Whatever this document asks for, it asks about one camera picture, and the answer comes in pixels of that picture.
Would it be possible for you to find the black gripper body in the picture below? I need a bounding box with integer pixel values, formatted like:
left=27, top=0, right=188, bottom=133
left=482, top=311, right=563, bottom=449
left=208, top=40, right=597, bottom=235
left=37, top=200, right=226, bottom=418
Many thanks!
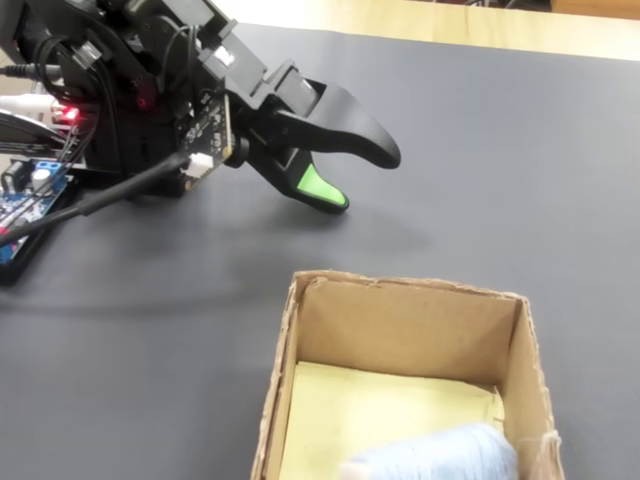
left=198, top=32, right=301, bottom=167

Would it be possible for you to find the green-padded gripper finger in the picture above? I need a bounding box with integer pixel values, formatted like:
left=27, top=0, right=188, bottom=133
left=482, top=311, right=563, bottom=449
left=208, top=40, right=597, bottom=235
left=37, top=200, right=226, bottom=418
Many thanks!
left=259, top=147, right=351, bottom=216

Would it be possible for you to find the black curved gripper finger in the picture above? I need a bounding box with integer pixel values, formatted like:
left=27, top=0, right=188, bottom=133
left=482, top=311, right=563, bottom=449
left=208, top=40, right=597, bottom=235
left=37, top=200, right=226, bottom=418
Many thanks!
left=267, top=59, right=403, bottom=170

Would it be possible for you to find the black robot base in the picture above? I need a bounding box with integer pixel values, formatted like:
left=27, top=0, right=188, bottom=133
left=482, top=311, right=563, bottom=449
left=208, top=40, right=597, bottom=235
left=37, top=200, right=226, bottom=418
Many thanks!
left=83, top=99, right=201, bottom=199

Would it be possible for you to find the brown cardboard box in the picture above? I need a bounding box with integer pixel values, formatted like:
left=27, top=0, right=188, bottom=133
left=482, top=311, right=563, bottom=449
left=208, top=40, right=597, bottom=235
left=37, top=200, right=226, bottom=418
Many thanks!
left=248, top=269, right=566, bottom=480

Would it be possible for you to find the pale yellow box liner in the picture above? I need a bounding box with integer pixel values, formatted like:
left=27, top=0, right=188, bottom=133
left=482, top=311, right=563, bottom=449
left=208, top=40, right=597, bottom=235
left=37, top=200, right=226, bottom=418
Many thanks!
left=277, top=360, right=507, bottom=480

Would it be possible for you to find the black power plug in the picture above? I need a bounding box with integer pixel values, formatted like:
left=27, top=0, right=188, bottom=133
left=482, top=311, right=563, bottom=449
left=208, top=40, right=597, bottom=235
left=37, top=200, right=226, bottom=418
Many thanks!
left=0, top=63, right=61, bottom=82

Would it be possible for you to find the blue controller circuit board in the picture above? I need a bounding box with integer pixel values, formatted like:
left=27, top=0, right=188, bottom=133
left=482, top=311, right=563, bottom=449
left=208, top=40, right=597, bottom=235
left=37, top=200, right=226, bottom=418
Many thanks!
left=0, top=158, right=71, bottom=266

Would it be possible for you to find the black camera circuit board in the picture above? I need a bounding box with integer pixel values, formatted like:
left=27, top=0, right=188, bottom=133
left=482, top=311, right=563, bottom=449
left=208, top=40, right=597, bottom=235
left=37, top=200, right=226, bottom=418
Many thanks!
left=174, top=82, right=251, bottom=194

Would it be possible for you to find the thick black camera cable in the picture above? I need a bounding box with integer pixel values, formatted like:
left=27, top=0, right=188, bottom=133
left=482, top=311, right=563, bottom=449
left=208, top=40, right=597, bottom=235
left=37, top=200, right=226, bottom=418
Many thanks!
left=0, top=152, right=192, bottom=246

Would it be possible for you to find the clear plastic cable clip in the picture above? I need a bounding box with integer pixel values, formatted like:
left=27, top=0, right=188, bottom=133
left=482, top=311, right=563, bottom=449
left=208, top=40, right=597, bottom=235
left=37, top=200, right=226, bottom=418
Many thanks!
left=73, top=42, right=102, bottom=67

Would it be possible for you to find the thin black wire bundle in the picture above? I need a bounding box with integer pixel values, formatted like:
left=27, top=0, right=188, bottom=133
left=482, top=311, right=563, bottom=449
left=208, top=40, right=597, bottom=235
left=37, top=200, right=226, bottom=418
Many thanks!
left=34, top=34, right=126, bottom=171

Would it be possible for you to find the white cable plug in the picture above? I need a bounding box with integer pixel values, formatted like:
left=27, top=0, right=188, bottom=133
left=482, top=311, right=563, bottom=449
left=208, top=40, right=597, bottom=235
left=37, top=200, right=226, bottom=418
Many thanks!
left=0, top=93, right=62, bottom=114

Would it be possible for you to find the glossy black curved cable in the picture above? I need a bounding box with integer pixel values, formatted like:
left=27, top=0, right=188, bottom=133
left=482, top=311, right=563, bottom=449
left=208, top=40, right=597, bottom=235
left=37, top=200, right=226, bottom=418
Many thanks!
left=0, top=112, right=76, bottom=154

